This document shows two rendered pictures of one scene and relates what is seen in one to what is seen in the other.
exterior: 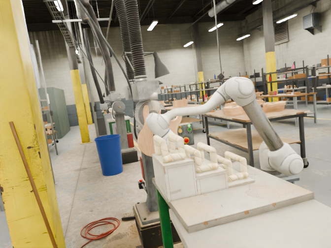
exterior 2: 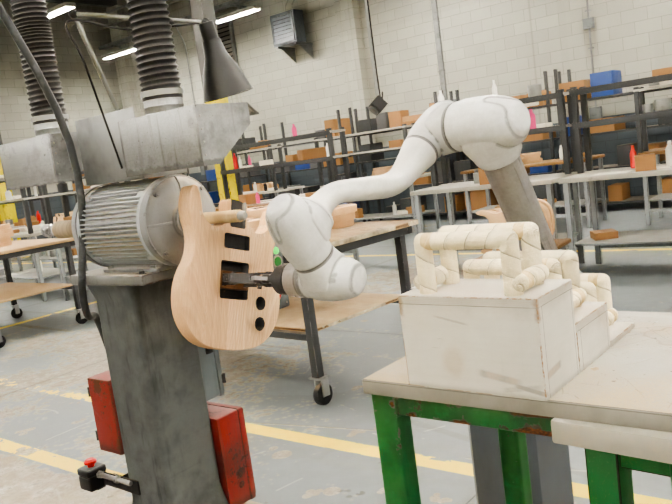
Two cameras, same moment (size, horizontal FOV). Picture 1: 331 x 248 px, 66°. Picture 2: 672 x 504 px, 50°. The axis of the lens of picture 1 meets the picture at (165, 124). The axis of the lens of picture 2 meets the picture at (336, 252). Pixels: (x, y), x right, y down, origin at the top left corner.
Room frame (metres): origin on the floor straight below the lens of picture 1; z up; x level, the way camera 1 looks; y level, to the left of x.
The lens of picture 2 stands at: (0.37, 0.94, 1.37)
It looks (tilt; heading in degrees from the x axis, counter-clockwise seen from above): 8 degrees down; 324
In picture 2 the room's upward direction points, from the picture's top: 8 degrees counter-clockwise
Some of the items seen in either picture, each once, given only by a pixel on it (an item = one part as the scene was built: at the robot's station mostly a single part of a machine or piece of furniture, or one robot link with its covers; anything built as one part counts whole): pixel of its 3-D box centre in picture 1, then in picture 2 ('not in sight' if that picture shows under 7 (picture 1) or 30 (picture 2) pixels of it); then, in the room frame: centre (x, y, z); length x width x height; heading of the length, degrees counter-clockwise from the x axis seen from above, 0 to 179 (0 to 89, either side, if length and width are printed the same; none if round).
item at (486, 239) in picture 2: (159, 140); (463, 240); (1.24, 0.04, 1.20); 0.20 x 0.03 x 0.03; 14
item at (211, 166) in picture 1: (207, 167); (570, 300); (1.20, -0.18, 1.04); 0.11 x 0.03 x 0.03; 105
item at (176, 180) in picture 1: (173, 172); (487, 333); (1.25, -0.01, 1.02); 0.27 x 0.15 x 0.17; 15
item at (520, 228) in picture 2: (175, 137); (486, 232); (1.26, -0.04, 1.20); 0.20 x 0.03 x 0.03; 14
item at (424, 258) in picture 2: (157, 146); (425, 267); (1.32, 0.06, 1.15); 0.03 x 0.03 x 0.09
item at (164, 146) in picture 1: (164, 152); (511, 266); (1.16, 0.02, 1.15); 0.03 x 0.03 x 0.09
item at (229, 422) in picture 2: not in sight; (211, 443); (2.50, 0.00, 0.49); 0.25 x 0.12 x 0.37; 15
